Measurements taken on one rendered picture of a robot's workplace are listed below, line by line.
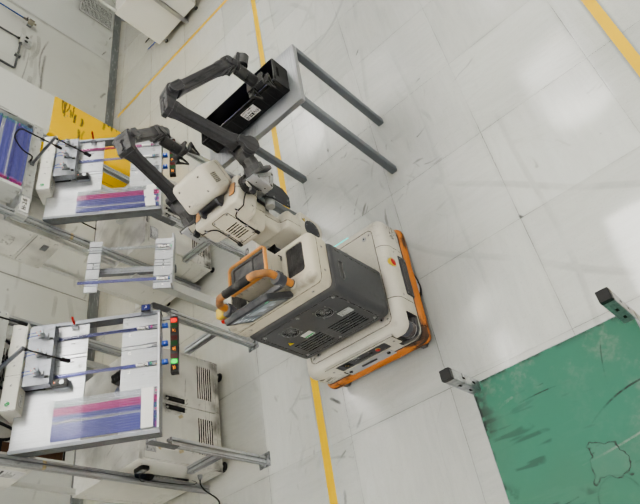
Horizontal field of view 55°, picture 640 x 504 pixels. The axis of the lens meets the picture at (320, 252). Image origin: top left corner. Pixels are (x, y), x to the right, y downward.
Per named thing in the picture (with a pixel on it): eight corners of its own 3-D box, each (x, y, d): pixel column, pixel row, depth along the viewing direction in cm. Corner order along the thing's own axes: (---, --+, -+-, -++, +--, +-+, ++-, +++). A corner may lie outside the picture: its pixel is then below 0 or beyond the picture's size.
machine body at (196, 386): (224, 365, 397) (142, 339, 357) (231, 474, 354) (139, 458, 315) (164, 404, 427) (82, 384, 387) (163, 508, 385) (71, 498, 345)
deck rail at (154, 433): (162, 433, 299) (159, 428, 294) (162, 436, 298) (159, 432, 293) (12, 455, 293) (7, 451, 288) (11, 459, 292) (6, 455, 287)
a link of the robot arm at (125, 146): (109, 152, 258) (127, 139, 256) (111, 137, 268) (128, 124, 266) (179, 219, 285) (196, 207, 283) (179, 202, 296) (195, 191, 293)
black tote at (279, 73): (217, 153, 340) (201, 144, 333) (216, 132, 350) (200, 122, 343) (290, 90, 312) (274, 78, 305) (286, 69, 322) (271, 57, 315)
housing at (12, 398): (39, 336, 334) (28, 322, 323) (26, 421, 305) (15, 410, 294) (23, 338, 334) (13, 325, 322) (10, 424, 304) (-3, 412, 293)
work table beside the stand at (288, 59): (397, 170, 353) (301, 97, 302) (310, 231, 388) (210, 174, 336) (382, 118, 380) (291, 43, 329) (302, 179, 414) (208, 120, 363)
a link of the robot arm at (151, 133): (117, 151, 267) (136, 137, 264) (109, 140, 266) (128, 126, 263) (152, 143, 308) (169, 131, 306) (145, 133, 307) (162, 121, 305)
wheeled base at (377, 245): (437, 343, 287) (406, 328, 271) (336, 393, 318) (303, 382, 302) (406, 231, 326) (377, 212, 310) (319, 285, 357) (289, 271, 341)
